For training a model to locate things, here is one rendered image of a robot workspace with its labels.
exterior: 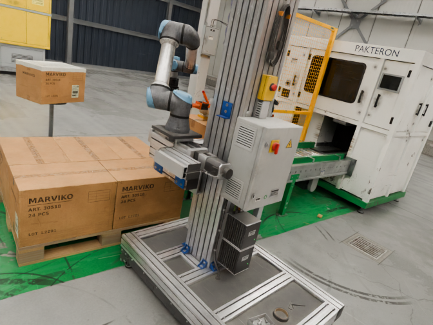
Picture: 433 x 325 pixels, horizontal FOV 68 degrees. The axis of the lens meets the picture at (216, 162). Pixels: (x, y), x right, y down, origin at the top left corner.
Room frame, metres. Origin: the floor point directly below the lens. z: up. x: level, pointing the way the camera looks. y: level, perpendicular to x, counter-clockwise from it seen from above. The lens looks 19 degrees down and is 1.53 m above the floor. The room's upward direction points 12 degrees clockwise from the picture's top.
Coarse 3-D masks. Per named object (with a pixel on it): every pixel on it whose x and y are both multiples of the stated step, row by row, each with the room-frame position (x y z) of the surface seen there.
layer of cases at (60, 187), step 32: (0, 160) 2.28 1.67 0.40; (32, 160) 2.09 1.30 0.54; (64, 160) 2.21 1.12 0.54; (96, 160) 2.34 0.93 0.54; (128, 160) 2.48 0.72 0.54; (32, 192) 1.69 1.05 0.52; (64, 192) 1.81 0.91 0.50; (96, 192) 1.95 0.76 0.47; (128, 192) 2.11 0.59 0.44; (160, 192) 2.29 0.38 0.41; (32, 224) 1.69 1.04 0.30; (64, 224) 1.82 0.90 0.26; (96, 224) 1.96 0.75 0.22; (128, 224) 2.13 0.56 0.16
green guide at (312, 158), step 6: (306, 156) 3.47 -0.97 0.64; (312, 156) 3.53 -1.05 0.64; (318, 156) 3.61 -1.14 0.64; (324, 156) 3.69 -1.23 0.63; (330, 156) 3.79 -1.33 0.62; (336, 156) 3.89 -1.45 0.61; (342, 156) 3.99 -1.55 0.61; (294, 162) 3.33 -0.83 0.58; (300, 162) 3.40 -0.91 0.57; (306, 162) 3.47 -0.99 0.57; (312, 162) 3.41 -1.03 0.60
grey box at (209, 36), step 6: (204, 30) 3.73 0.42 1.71; (210, 30) 3.77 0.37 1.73; (216, 30) 3.83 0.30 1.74; (204, 36) 3.73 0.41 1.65; (210, 36) 3.78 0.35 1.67; (216, 36) 3.84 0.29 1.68; (204, 42) 3.74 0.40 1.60; (210, 42) 3.79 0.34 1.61; (216, 42) 3.86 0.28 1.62; (204, 48) 3.75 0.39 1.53; (210, 48) 3.80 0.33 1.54; (210, 54) 3.81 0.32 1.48
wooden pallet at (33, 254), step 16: (0, 192) 2.30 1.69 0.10; (144, 224) 2.22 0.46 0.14; (16, 240) 1.71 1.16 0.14; (64, 240) 1.82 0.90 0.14; (96, 240) 2.05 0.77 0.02; (112, 240) 2.05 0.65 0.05; (16, 256) 1.71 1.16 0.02; (32, 256) 1.69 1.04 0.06; (48, 256) 1.77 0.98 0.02; (64, 256) 1.83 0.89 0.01
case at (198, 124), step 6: (192, 114) 2.90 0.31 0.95; (192, 120) 2.70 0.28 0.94; (198, 120) 2.71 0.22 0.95; (204, 120) 2.76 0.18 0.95; (192, 126) 2.69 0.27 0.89; (198, 126) 2.62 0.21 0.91; (204, 126) 2.57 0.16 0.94; (198, 132) 2.61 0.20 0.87; (204, 132) 2.55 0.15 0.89; (198, 138) 2.60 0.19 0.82
